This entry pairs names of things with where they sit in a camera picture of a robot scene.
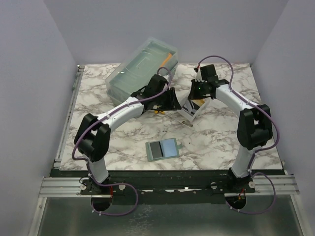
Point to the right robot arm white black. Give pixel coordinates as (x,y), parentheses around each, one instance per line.
(254,128)

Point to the small metal clip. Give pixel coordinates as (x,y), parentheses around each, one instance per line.
(187,123)

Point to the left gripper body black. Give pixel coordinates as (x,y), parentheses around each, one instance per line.
(163,101)

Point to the orange tool inside box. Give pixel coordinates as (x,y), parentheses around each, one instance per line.
(166,60)

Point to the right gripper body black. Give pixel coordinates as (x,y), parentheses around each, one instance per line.
(198,91)

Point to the black front mounting rail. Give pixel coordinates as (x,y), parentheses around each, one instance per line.
(166,187)

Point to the black VIP card in tray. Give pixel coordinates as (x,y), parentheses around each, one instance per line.
(194,106)

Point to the yellow black small screwdriver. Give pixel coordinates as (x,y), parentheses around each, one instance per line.
(159,112)

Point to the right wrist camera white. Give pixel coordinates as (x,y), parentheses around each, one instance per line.
(198,77)

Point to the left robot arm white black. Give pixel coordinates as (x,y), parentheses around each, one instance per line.
(93,136)

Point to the clear plastic storage box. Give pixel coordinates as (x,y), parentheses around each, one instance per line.
(136,71)

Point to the white card tray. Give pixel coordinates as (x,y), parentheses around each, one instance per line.
(191,116)

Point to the white card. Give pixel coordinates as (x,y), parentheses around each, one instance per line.
(187,106)

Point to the green leather card holder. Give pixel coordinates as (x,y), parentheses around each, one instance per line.
(170,148)

